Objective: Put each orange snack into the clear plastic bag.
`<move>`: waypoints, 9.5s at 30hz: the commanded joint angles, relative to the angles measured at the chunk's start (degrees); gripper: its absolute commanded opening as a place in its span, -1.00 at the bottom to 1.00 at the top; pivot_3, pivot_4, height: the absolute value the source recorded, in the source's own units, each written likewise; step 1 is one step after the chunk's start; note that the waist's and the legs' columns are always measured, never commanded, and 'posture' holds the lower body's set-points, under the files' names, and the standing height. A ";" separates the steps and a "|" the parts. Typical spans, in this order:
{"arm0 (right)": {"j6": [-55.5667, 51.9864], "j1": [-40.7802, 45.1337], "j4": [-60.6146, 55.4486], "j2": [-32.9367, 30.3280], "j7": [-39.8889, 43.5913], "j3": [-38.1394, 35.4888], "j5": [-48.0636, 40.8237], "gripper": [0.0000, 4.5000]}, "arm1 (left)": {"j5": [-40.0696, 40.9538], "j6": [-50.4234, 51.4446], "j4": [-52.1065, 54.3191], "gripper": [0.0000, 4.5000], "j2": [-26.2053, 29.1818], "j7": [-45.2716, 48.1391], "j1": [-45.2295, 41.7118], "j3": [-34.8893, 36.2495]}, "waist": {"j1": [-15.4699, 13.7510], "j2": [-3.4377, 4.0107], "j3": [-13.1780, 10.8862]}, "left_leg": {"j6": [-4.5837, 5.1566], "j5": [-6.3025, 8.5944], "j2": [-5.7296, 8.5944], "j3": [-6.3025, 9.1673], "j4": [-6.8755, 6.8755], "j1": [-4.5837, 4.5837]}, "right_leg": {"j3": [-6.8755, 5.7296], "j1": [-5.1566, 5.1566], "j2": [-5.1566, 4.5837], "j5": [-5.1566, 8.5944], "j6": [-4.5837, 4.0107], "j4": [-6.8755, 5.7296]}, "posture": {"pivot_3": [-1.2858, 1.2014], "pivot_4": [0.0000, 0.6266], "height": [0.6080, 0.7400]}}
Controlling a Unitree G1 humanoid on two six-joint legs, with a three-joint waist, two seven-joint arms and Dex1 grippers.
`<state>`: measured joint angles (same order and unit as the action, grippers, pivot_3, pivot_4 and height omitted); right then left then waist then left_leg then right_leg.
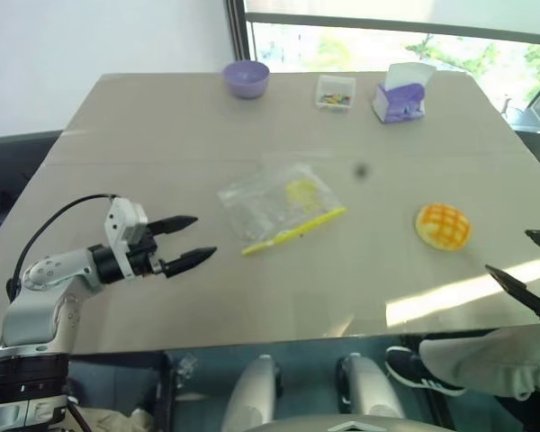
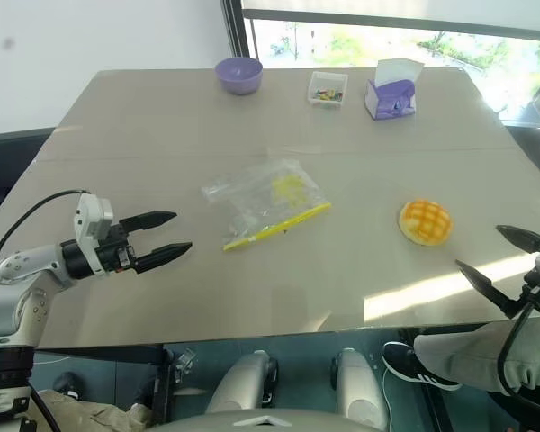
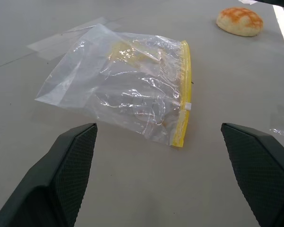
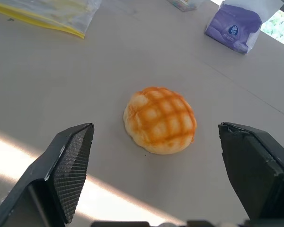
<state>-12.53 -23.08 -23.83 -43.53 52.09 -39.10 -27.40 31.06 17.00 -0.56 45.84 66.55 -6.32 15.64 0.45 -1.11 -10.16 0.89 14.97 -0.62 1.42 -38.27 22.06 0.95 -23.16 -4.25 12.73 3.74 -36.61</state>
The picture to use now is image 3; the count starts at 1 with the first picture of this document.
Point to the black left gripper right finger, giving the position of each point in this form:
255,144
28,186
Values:
260,170

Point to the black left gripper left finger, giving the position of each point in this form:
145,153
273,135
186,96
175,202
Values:
49,179

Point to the clear yellow-zip plastic bag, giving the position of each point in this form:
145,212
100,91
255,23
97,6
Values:
123,89

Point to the round golden crosshatched bread bun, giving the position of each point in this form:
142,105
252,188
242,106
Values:
240,21

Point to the small clear plastic scrap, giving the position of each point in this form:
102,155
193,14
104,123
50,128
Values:
282,133

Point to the small white tape piece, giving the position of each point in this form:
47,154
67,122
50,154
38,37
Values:
247,2

